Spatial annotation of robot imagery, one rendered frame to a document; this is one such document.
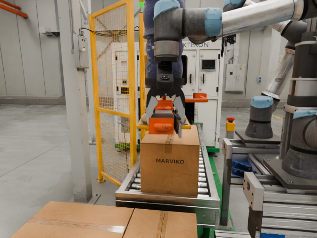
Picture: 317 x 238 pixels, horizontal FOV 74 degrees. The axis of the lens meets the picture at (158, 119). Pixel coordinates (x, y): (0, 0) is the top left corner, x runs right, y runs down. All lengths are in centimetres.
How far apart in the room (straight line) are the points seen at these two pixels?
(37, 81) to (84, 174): 1035
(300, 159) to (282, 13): 49
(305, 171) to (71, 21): 209
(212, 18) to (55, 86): 1153
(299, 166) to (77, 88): 193
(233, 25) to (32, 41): 1217
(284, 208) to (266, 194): 8
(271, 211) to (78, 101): 188
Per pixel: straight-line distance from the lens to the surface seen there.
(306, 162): 89
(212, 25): 65
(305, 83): 113
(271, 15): 82
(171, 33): 64
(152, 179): 151
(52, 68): 1204
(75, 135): 235
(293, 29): 133
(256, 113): 132
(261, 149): 136
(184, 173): 147
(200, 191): 170
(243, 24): 79
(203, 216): 154
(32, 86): 1274
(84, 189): 254
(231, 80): 1006
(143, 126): 111
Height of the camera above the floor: 138
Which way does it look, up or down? 11 degrees down
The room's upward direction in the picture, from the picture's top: straight up
